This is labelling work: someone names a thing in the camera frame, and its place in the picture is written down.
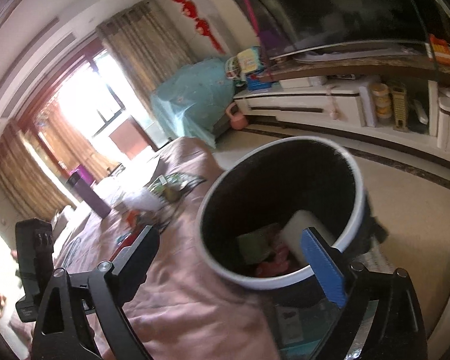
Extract orange box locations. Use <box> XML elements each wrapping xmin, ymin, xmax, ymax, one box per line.
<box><xmin>429</xmin><ymin>34</ymin><xmax>450</xmax><ymax>67</ymax></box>

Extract beige patterned curtain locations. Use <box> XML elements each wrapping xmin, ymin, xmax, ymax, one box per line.
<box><xmin>41</xmin><ymin>109</ymin><xmax>103</xmax><ymax>181</ymax></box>
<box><xmin>95</xmin><ymin>0</ymin><xmax>198</xmax><ymax>99</ymax></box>
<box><xmin>0</xmin><ymin>120</ymin><xmax>78</xmax><ymax>219</ymax></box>

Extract purple thermos bottle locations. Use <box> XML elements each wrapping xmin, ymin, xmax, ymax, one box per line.
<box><xmin>65</xmin><ymin>174</ymin><xmax>113</xmax><ymax>219</ymax></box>

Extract green gold foil wrapper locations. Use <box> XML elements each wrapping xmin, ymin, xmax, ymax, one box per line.
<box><xmin>146</xmin><ymin>172</ymin><xmax>207</xmax><ymax>202</ymax></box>

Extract white cylindrical container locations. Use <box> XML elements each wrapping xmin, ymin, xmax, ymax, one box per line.
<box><xmin>279</xmin><ymin>210</ymin><xmax>340</xmax><ymax>268</ymax></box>

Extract black bin with white rim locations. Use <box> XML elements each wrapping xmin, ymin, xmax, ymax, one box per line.
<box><xmin>196</xmin><ymin>137</ymin><xmax>390</xmax><ymax>309</ymax></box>

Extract yellow toy phone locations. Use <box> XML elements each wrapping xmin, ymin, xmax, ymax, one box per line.
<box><xmin>235</xmin><ymin>47</ymin><xmax>263</xmax><ymax>74</ymax></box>

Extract white green ball toy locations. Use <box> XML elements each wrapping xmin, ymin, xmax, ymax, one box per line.
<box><xmin>225</xmin><ymin>57</ymin><xmax>245</xmax><ymax>83</ymax></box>

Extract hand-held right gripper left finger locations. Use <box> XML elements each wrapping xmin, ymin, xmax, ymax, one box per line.
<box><xmin>32</xmin><ymin>225</ymin><xmax>161</xmax><ymax>360</ymax></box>

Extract green packet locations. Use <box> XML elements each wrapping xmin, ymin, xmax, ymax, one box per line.
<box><xmin>236</xmin><ymin>227</ymin><xmax>284</xmax><ymax>269</ymax></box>

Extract white television cabinet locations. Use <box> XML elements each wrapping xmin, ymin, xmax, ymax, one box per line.
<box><xmin>232</xmin><ymin>54</ymin><xmax>450</xmax><ymax>151</ymax></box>

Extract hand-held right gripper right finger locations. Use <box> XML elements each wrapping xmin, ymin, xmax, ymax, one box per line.
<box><xmin>301</xmin><ymin>227</ymin><xmax>429</xmax><ymax>360</ymax></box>

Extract blue toy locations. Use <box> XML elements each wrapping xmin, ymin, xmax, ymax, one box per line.
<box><xmin>245</xmin><ymin>71</ymin><xmax>275</xmax><ymax>91</ymax></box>

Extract pink kettlebell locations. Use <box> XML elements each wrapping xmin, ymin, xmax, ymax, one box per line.
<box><xmin>226</xmin><ymin>102</ymin><xmax>249</xmax><ymax>130</ymax></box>

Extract black television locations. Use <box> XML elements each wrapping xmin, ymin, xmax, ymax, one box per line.
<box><xmin>223</xmin><ymin>0</ymin><xmax>450</xmax><ymax>61</ymax></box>

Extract pink stick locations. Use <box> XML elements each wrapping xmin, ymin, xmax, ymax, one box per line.
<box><xmin>234</xmin><ymin>0</ymin><xmax>277</xmax><ymax>83</ymax></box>

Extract teal covered furniture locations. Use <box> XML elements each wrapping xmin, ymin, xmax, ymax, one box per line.
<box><xmin>150</xmin><ymin>55</ymin><xmax>241</xmax><ymax>149</ymax></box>

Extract white folded paper towel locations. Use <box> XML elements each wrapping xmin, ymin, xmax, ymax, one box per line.
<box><xmin>122</xmin><ymin>189</ymin><xmax>164</xmax><ymax>212</ymax></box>

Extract brown framed balcony door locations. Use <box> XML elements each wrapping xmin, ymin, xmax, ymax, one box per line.
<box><xmin>19</xmin><ymin>37</ymin><xmax>174</xmax><ymax>181</ymax></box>

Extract stacked yellow jars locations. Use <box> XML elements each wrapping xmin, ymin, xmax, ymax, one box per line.
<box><xmin>371</xmin><ymin>82</ymin><xmax>393</xmax><ymax>121</ymax></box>

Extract wooden grater-like item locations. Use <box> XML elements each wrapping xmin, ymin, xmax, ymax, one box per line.
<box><xmin>390</xmin><ymin>86</ymin><xmax>409</xmax><ymax>132</ymax></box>

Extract red hanging ornament string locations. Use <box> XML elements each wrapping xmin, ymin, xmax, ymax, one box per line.
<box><xmin>161</xmin><ymin>0</ymin><xmax>226</xmax><ymax>55</ymax></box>

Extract pink tablecloth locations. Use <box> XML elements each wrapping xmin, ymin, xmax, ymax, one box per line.
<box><xmin>7</xmin><ymin>137</ymin><xmax>286</xmax><ymax>360</ymax></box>

